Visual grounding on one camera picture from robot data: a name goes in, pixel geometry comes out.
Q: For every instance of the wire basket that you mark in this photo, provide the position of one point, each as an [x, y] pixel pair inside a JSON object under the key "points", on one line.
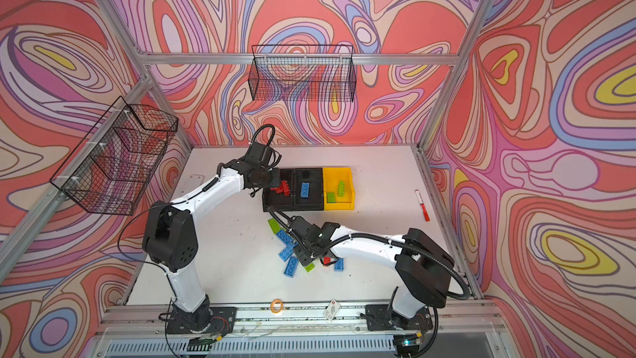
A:
{"points": [[109, 174], [294, 72]]}

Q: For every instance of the left black bin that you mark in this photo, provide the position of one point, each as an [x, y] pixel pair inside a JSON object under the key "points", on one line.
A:
{"points": [[283, 197]]}

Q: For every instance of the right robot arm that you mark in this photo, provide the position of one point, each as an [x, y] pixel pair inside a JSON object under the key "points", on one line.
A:
{"points": [[427, 272]]}

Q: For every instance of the black bin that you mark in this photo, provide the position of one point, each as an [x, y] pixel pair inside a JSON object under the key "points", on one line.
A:
{"points": [[309, 195], [283, 197]]}

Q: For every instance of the back wire basket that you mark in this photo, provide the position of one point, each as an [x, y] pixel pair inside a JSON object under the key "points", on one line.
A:
{"points": [[294, 72]]}

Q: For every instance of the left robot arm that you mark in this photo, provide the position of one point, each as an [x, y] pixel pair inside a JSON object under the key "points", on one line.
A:
{"points": [[170, 239]]}

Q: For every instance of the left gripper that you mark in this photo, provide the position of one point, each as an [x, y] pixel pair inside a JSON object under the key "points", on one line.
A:
{"points": [[276, 183]]}

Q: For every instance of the white plastic plate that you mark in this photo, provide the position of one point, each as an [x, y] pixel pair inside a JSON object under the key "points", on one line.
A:
{"points": [[194, 181]]}

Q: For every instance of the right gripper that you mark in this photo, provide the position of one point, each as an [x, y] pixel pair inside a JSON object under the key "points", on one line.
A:
{"points": [[300, 252]]}

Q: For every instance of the left wire basket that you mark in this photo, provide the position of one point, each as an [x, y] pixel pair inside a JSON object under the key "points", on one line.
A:
{"points": [[109, 174]]}

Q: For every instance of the blue lego brick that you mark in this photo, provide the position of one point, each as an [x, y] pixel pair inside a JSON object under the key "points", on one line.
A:
{"points": [[285, 238], [291, 267], [339, 266], [287, 253], [305, 190]]}

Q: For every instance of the middle black bin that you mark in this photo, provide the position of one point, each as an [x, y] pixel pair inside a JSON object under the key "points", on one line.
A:
{"points": [[309, 195]]}

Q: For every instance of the white tag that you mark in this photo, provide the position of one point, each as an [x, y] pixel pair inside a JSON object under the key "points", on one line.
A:
{"points": [[332, 310]]}

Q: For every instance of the red marker pen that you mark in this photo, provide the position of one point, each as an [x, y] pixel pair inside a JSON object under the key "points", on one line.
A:
{"points": [[422, 206]]}

